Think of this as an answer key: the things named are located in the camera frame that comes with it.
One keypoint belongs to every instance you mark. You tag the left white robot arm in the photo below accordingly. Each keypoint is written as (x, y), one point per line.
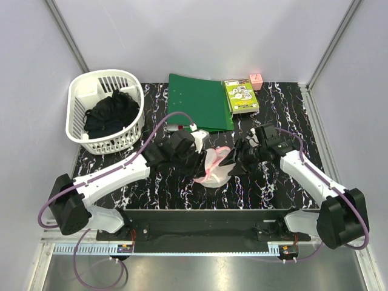
(72, 202)

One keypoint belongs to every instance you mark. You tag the white cable duct rail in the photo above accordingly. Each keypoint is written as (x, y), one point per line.
(94, 249)

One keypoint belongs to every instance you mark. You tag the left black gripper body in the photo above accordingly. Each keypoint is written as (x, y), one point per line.
(190, 163)

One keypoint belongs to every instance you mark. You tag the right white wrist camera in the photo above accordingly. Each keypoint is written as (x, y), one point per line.
(252, 138)

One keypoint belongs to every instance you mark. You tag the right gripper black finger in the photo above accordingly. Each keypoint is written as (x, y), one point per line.
(232, 157)
(238, 170)

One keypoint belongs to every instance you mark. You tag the white mesh laundry bag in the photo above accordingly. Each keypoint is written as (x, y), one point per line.
(215, 175)

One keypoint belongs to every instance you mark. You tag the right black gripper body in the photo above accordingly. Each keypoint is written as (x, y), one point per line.
(250, 156)

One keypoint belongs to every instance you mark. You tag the white plastic laundry basket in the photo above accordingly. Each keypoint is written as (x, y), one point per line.
(85, 91)

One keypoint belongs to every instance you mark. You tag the pink small box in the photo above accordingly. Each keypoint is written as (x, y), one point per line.
(256, 81)

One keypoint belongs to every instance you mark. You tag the black mounting base plate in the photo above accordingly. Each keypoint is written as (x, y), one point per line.
(204, 232)

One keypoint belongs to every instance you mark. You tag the green folder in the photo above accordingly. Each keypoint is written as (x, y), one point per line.
(203, 100)

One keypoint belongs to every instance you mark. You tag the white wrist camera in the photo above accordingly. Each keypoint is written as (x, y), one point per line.
(252, 138)
(200, 136)

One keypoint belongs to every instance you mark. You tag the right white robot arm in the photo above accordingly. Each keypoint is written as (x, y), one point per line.
(342, 218)

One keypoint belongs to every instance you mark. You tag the black marbled table mat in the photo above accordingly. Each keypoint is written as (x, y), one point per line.
(280, 103)

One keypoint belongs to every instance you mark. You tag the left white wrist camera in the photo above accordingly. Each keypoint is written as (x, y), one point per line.
(200, 136)

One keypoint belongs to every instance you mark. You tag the green book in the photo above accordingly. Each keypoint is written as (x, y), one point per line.
(241, 96)

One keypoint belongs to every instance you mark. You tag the black clothes in basket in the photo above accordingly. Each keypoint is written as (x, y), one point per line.
(110, 115)

